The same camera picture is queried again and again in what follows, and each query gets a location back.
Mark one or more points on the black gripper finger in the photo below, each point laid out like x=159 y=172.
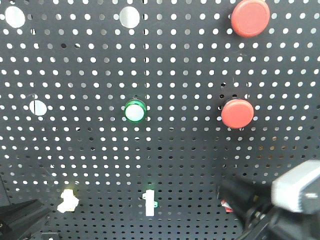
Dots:
x=22 y=220

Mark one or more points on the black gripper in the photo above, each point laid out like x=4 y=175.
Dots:
x=263 y=220

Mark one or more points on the red rotary switch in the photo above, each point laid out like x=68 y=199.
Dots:
x=224 y=203

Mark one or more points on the lower red mushroom button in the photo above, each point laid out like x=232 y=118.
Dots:
x=237 y=113

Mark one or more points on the red mushroom button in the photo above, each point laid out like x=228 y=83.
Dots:
x=237 y=113
x=250 y=18

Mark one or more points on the green round push button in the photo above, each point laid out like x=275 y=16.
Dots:
x=135 y=110

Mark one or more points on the black perforated pegboard panel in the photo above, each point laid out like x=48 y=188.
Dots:
x=68 y=68

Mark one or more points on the upper red mushroom button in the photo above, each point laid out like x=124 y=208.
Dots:
x=250 y=18

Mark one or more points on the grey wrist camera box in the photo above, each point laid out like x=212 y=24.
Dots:
x=298 y=190

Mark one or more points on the yellow rotary switch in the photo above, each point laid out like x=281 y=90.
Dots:
x=69 y=201

